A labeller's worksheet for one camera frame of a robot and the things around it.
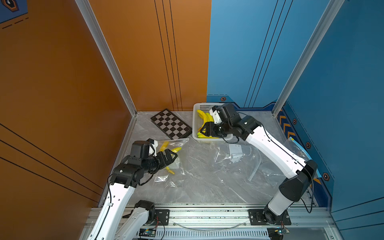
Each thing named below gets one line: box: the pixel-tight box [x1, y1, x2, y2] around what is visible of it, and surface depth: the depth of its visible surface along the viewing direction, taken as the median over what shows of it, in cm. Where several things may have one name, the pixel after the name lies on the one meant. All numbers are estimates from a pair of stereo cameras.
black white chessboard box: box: [150, 108, 193, 140], surface depth 111 cm
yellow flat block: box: [159, 141, 170, 152], surface depth 102 cm
